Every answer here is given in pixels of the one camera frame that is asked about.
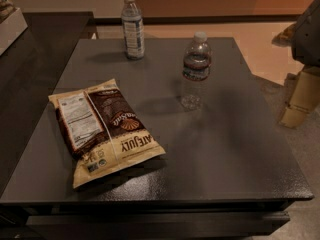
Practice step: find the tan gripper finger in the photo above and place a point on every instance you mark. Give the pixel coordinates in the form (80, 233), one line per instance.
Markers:
(304, 99)

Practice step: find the grey robot gripper body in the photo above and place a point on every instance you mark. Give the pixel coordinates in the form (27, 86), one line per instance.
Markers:
(307, 34)

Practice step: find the water bottle white label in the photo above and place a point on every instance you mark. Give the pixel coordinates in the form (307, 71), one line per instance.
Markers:
(133, 30)

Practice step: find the clear water bottle dark label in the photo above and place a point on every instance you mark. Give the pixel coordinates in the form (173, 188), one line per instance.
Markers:
(197, 62)

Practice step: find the white box with items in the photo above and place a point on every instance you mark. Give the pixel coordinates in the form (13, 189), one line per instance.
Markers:
(12, 24)

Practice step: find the brown cream chips bag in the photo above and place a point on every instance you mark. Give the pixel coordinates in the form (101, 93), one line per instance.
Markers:
(102, 132)

